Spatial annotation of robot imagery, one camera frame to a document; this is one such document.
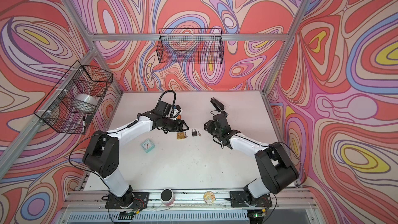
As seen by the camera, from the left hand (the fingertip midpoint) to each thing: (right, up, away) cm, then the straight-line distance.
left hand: (186, 127), depth 88 cm
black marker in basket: (-47, +4, -16) cm, 50 cm away
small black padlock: (+4, -5, +9) cm, 11 cm away
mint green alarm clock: (-23, -11, +2) cm, 25 cm away
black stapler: (+21, +12, +20) cm, 31 cm away
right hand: (+12, -1, +3) cm, 13 cm away
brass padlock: (-4, -6, +7) cm, 11 cm away
